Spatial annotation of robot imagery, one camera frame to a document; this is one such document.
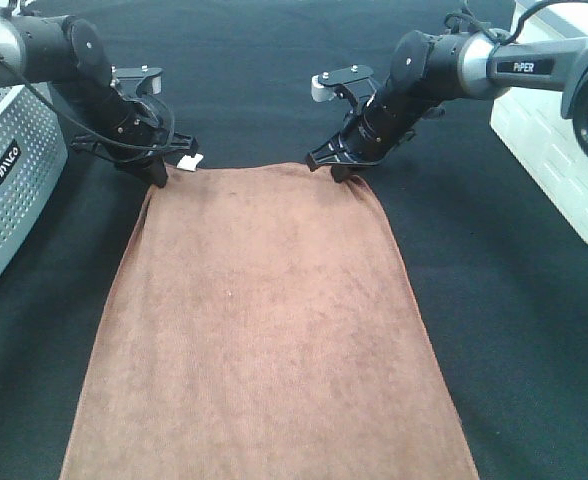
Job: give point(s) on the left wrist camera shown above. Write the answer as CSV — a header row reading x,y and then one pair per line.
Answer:
x,y
137,81

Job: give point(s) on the white plastic storage bin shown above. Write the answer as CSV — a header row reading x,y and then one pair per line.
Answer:
x,y
528,122

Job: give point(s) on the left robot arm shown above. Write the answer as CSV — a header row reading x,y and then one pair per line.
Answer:
x,y
59,51

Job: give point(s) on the grey perforated laundry basket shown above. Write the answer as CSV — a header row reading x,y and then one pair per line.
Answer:
x,y
32,157

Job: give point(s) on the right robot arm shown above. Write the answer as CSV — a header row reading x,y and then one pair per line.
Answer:
x,y
471,60

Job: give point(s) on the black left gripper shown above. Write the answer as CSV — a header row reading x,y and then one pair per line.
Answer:
x,y
136,135

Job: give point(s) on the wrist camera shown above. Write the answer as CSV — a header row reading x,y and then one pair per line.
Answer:
x,y
137,81
352,83

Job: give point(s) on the black table cloth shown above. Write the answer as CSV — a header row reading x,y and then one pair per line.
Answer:
x,y
500,277

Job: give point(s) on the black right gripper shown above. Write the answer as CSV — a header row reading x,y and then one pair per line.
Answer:
x,y
384,122

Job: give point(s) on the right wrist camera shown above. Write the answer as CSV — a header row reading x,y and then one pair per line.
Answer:
x,y
352,83

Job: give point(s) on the brown towel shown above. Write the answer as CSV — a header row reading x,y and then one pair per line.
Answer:
x,y
261,325

